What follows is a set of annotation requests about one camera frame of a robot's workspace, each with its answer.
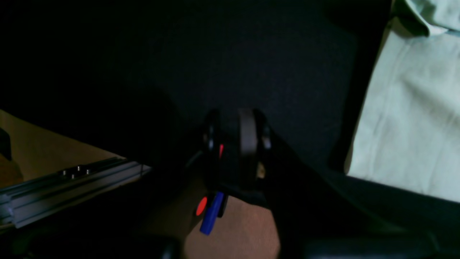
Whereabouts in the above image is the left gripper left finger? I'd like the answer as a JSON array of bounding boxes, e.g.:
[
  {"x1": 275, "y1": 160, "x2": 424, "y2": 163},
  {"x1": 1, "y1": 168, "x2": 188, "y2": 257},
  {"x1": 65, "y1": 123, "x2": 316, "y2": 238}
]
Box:
[{"x1": 24, "y1": 110, "x2": 221, "y2": 259}]

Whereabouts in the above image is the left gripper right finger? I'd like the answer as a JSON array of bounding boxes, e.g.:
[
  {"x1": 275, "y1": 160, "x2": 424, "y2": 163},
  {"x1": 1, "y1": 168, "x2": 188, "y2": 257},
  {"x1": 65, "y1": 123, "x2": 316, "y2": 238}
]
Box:
[{"x1": 239, "y1": 109, "x2": 459, "y2": 259}]

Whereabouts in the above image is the light green T-shirt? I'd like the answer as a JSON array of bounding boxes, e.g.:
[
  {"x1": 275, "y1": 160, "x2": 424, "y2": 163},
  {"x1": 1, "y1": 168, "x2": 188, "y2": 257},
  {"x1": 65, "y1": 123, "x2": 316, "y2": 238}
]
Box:
[{"x1": 344, "y1": 0, "x2": 460, "y2": 202}]

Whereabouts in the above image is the red black clamp tool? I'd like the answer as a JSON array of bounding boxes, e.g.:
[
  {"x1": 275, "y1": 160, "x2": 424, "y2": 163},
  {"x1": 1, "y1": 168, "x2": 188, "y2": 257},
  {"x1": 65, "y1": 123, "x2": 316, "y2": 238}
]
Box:
[{"x1": 194, "y1": 144, "x2": 225, "y2": 216}]

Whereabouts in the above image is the black table cloth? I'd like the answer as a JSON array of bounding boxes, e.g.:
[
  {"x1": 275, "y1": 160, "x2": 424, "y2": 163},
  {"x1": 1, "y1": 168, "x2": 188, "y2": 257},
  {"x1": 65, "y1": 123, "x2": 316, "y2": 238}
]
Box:
[{"x1": 0, "y1": 0, "x2": 460, "y2": 259}]

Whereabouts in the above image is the blue handled tool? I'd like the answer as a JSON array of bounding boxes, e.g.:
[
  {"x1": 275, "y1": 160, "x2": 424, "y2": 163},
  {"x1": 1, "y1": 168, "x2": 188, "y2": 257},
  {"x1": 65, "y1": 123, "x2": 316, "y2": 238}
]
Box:
[{"x1": 200, "y1": 192, "x2": 225, "y2": 236}]

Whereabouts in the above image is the aluminium extrusion rail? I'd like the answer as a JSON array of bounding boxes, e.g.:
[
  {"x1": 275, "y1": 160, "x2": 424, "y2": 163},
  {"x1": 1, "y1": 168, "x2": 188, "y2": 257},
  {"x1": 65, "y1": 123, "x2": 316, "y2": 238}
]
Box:
[{"x1": 0, "y1": 157, "x2": 151, "y2": 228}]

